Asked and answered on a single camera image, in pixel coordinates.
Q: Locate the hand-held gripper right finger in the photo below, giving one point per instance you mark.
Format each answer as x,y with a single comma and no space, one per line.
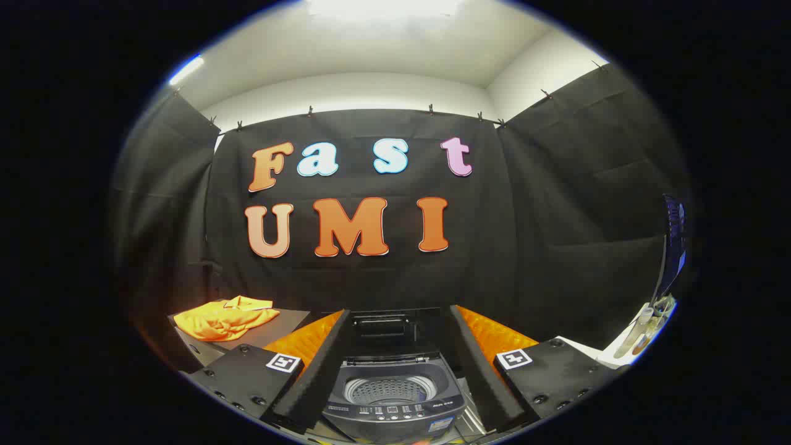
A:
485,377

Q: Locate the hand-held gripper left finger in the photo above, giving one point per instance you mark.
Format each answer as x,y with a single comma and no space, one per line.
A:
318,371

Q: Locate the dark glass washing machine lid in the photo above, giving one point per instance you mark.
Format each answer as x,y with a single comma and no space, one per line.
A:
383,327

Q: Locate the dark grey washing machine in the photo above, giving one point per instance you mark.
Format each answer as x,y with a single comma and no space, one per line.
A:
395,426

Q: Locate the orange-yellow polo shirt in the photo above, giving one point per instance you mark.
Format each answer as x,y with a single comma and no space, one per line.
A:
216,321

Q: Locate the grey cabinet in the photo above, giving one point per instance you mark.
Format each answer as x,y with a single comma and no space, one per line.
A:
287,320

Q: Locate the white side table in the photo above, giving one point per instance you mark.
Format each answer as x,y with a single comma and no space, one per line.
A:
587,352

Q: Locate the black backdrop cloth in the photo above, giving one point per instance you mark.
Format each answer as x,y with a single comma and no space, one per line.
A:
371,278

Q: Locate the pale tubes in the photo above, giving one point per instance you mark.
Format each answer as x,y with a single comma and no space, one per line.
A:
639,330

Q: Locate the computer monitor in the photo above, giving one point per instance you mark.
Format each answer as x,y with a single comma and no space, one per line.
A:
673,228

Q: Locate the row of backdrop clips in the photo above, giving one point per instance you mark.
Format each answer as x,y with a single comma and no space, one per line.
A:
309,111

